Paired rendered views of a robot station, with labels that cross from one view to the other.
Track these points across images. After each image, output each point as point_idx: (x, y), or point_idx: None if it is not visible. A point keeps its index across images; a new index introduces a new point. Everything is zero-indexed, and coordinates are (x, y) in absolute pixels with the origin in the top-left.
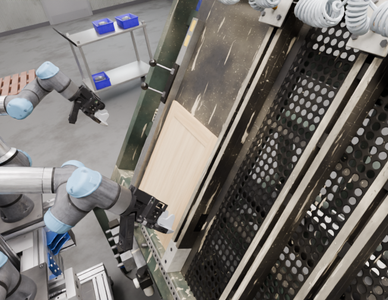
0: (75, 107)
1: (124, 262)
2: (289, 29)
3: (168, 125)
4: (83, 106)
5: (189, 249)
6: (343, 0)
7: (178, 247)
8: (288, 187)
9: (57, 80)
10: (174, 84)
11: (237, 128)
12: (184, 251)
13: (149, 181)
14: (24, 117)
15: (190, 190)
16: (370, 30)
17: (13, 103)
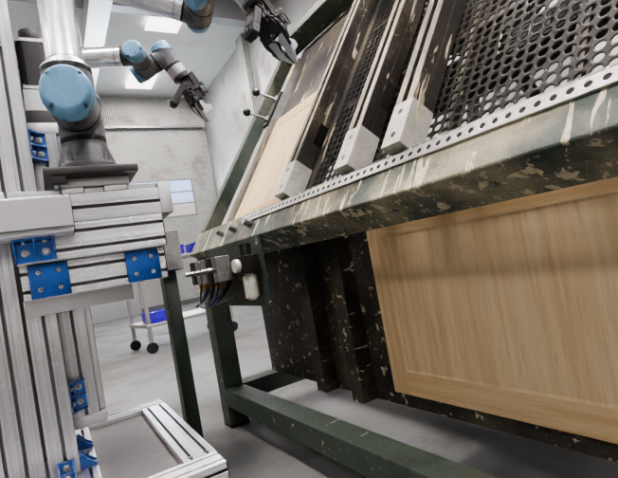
0: (181, 87)
1: (217, 260)
2: None
3: (273, 137)
4: (189, 88)
5: (310, 169)
6: None
7: (297, 157)
8: (397, 0)
9: (171, 52)
10: (277, 108)
11: (347, 41)
12: (304, 169)
13: (250, 195)
14: (137, 55)
15: None
16: None
17: (132, 40)
